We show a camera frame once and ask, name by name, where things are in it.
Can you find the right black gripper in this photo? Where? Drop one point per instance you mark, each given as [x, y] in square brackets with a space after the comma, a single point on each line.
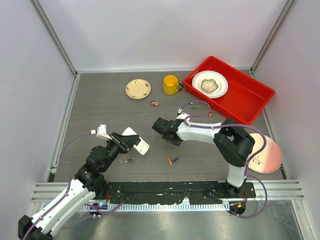
[178, 143]

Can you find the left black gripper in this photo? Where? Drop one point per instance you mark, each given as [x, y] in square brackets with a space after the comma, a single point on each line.
[124, 142]

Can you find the white remote control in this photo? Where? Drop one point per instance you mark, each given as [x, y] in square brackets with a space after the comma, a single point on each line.
[141, 146]

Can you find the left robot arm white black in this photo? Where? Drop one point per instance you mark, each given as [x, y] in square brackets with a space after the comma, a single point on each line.
[87, 184]

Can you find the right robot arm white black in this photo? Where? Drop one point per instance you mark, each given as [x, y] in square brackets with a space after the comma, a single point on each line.
[233, 142]

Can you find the orange battery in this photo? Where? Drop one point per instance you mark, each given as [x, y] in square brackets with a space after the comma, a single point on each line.
[169, 160]

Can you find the purple battery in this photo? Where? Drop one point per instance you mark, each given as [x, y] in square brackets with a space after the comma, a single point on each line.
[176, 159]

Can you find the yellow mug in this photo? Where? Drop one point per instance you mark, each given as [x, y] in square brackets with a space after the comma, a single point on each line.
[171, 85]

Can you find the cream floral plate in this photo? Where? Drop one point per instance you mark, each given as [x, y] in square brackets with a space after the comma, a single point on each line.
[138, 89]

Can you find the small patterned bowl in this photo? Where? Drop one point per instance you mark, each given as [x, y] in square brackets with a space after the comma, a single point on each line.
[209, 85]

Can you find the white plate in bin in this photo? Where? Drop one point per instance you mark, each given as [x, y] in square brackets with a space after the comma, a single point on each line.
[209, 74]

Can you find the red plastic bin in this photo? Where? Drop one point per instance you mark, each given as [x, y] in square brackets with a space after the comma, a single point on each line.
[245, 97]

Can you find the pink rimmed plate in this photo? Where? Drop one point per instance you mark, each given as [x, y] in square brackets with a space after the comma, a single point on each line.
[268, 160]

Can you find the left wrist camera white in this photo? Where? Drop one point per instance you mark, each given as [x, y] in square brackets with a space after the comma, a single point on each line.
[101, 132]

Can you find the slotted cable duct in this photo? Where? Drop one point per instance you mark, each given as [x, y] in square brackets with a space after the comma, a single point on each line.
[185, 206]

